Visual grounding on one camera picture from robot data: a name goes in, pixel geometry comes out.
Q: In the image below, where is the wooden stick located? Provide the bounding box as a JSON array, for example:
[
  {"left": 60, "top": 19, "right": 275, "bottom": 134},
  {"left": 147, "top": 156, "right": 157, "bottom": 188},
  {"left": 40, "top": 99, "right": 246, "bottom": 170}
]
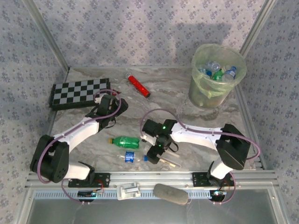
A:
[{"left": 161, "top": 158, "right": 177, "bottom": 168}]

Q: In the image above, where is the blue label water bottle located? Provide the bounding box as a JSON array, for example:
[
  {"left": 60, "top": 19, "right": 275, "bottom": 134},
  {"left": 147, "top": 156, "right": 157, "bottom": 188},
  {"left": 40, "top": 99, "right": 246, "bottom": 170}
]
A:
[
  {"left": 221, "top": 66, "right": 238, "bottom": 82},
  {"left": 116, "top": 151, "right": 149, "bottom": 163},
  {"left": 198, "top": 67, "right": 213, "bottom": 80}
]

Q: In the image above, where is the green soda bottle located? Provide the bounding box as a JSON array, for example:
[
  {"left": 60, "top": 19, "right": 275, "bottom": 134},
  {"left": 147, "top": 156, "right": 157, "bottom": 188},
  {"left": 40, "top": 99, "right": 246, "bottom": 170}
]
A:
[
  {"left": 108, "top": 135, "right": 141, "bottom": 149},
  {"left": 212, "top": 69, "right": 225, "bottom": 82}
]

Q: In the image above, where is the translucent green waste bin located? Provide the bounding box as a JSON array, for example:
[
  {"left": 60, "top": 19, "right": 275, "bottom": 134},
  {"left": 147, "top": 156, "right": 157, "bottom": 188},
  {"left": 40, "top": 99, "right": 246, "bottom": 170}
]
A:
[{"left": 188, "top": 43, "right": 248, "bottom": 109}]

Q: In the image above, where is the red glitter tube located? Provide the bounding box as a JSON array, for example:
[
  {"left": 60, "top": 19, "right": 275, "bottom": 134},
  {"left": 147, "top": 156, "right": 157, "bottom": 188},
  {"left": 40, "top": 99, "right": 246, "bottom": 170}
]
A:
[{"left": 125, "top": 72, "right": 151, "bottom": 98}]

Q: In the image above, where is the black grey chessboard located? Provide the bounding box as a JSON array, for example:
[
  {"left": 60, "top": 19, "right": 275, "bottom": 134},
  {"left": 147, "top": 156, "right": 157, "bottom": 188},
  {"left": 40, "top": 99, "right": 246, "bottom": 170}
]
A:
[{"left": 49, "top": 78, "right": 112, "bottom": 112}]

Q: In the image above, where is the grey oval stone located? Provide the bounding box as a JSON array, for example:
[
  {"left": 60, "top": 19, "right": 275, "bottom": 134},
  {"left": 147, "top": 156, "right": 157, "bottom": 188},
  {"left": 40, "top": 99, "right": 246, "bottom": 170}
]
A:
[{"left": 153, "top": 183, "right": 190, "bottom": 206}]

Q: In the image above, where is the grey front panel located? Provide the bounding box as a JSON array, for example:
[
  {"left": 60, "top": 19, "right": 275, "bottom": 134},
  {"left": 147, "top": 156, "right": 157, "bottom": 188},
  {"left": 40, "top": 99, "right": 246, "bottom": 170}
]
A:
[{"left": 28, "top": 198, "right": 278, "bottom": 224}]

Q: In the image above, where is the right wrist black cable loop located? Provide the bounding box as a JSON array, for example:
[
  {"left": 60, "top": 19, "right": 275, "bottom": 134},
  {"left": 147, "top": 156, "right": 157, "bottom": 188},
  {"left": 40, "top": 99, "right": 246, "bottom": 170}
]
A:
[{"left": 166, "top": 140, "right": 179, "bottom": 153}]

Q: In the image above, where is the aluminium extrusion rail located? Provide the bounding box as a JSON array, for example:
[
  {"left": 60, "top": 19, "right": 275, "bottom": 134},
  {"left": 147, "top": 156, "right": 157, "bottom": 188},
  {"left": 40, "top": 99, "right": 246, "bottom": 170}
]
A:
[{"left": 25, "top": 170, "right": 280, "bottom": 189}]

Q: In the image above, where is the white plastic bracket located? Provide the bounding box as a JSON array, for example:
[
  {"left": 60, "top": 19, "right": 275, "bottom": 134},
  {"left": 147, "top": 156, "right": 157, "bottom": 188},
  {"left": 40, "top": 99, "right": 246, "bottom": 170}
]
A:
[{"left": 116, "top": 182, "right": 142, "bottom": 201}]

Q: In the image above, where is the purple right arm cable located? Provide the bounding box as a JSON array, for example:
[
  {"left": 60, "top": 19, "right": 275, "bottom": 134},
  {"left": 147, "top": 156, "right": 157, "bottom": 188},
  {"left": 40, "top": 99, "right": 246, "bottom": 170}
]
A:
[{"left": 139, "top": 108, "right": 261, "bottom": 206}]

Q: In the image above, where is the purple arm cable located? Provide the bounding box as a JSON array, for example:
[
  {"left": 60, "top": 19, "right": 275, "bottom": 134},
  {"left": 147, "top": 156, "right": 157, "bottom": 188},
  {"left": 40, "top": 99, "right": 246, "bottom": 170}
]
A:
[
  {"left": 139, "top": 108, "right": 261, "bottom": 206},
  {"left": 36, "top": 89, "right": 122, "bottom": 206}
]

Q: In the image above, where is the thin red wire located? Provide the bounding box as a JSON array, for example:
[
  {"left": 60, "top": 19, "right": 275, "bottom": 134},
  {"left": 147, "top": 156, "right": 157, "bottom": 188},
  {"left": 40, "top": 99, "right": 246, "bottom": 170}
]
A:
[
  {"left": 219, "top": 180, "right": 235, "bottom": 193},
  {"left": 93, "top": 179, "right": 105, "bottom": 194}
]

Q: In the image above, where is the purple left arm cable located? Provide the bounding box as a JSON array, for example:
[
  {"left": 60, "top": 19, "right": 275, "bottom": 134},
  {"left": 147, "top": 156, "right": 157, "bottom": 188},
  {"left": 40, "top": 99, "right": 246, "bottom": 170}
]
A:
[{"left": 36, "top": 89, "right": 122, "bottom": 206}]

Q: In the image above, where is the aluminium frame post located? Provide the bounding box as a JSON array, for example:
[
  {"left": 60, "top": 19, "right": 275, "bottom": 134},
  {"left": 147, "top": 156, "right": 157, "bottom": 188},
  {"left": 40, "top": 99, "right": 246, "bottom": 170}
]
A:
[
  {"left": 22, "top": 0, "right": 71, "bottom": 72},
  {"left": 240, "top": 0, "right": 280, "bottom": 53}
]

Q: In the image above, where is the aluminium side rail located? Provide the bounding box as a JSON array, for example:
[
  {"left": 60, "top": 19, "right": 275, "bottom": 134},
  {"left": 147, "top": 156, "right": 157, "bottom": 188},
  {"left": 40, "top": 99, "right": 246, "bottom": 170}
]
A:
[{"left": 235, "top": 86, "right": 268, "bottom": 171}]

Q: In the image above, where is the grey slotted cable duct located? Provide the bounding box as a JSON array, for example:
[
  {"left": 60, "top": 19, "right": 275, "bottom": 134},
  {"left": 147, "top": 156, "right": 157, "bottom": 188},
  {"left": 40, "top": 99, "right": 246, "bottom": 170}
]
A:
[{"left": 34, "top": 189, "right": 217, "bottom": 200}]

